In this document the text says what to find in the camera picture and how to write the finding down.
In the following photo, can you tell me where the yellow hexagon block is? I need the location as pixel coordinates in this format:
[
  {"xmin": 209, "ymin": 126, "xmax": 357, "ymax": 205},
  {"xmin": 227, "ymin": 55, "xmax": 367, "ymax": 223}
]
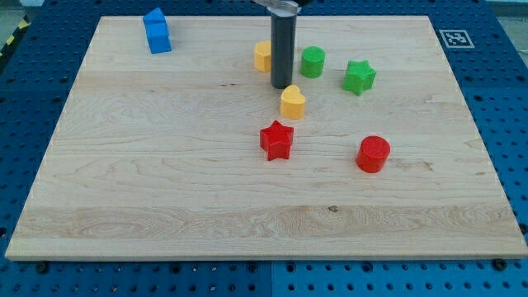
[{"xmin": 253, "ymin": 40, "xmax": 271, "ymax": 73}]

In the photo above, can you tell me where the green cylinder block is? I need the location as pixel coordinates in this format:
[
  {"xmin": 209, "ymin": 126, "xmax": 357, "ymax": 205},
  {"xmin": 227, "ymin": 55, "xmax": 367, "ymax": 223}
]
[{"xmin": 300, "ymin": 46, "xmax": 326, "ymax": 78}]

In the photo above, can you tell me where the red cylinder block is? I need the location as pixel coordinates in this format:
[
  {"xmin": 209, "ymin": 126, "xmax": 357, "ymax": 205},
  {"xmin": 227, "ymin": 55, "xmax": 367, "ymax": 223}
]
[{"xmin": 356, "ymin": 135, "xmax": 391, "ymax": 173}]

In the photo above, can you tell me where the yellow heart block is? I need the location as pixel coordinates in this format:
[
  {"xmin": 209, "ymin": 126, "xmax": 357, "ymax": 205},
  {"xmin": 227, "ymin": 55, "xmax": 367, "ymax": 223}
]
[{"xmin": 280, "ymin": 85, "xmax": 306, "ymax": 120}]

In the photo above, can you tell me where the red star block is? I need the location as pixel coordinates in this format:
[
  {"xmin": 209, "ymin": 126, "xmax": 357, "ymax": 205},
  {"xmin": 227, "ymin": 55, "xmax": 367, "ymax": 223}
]
[{"xmin": 260, "ymin": 120, "xmax": 294, "ymax": 161}]

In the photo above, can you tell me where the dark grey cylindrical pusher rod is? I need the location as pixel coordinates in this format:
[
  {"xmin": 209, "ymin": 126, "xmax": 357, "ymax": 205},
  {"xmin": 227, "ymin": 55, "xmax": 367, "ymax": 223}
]
[{"xmin": 270, "ymin": 10, "xmax": 296, "ymax": 89}]

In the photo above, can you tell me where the white fiducial marker tag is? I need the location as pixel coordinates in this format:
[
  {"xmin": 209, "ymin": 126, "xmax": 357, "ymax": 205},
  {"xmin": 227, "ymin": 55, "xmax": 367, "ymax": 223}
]
[{"xmin": 439, "ymin": 29, "xmax": 474, "ymax": 49}]

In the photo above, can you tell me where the blue house-shaped block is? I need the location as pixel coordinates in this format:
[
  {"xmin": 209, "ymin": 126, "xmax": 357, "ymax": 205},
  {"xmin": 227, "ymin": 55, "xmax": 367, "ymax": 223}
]
[{"xmin": 143, "ymin": 7, "xmax": 172, "ymax": 54}]

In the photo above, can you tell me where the silver rod mount clamp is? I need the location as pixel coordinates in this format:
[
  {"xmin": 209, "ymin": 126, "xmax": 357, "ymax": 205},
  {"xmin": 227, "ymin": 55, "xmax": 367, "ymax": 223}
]
[{"xmin": 252, "ymin": 0, "xmax": 301, "ymax": 15}]

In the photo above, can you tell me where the light wooden board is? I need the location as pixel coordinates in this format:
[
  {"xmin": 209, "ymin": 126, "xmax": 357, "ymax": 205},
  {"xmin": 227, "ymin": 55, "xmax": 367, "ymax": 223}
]
[{"xmin": 6, "ymin": 16, "xmax": 527, "ymax": 261}]

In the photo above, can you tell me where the green star block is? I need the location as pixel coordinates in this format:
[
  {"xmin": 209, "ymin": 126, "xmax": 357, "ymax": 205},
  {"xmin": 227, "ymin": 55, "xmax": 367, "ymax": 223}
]
[{"xmin": 342, "ymin": 60, "xmax": 377, "ymax": 96}]

